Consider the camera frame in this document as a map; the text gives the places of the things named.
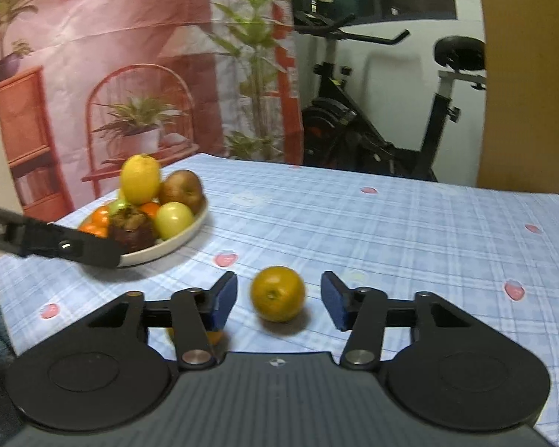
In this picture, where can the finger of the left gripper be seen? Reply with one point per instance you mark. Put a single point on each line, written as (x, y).
(24, 236)

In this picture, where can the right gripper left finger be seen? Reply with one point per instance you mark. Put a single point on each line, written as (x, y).
(190, 314)

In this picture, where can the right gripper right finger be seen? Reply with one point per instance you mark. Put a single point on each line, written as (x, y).
(365, 313)

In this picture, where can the brown round fruit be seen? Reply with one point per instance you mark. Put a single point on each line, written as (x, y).
(277, 294)

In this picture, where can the small green apple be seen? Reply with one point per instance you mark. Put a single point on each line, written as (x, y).
(117, 206)

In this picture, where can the yellow lemon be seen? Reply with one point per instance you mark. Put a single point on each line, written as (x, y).
(140, 179)

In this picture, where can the beige round plate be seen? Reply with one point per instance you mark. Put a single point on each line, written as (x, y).
(161, 247)

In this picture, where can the orange tangerine front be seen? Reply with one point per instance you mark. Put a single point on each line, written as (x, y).
(94, 229)

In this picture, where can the orange tangerine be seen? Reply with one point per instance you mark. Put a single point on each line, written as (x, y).
(101, 216)
(150, 209)
(94, 229)

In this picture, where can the orange tangerine left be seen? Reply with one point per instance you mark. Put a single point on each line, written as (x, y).
(101, 216)

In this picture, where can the dark purple mangosteen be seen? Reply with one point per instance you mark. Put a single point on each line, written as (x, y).
(132, 229)

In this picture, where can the orange tangerine middle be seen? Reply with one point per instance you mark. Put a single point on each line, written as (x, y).
(150, 209)

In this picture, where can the red brown apple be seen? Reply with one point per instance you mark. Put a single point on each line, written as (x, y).
(183, 187)

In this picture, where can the blue plaid tablecloth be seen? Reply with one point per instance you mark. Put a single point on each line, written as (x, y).
(493, 254)

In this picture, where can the black exercise bike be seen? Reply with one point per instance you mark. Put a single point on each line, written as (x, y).
(394, 86)

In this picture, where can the printed pink backdrop cloth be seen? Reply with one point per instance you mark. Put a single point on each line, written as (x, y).
(85, 84)

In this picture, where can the brown wooden board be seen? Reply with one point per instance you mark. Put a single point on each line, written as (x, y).
(521, 135)

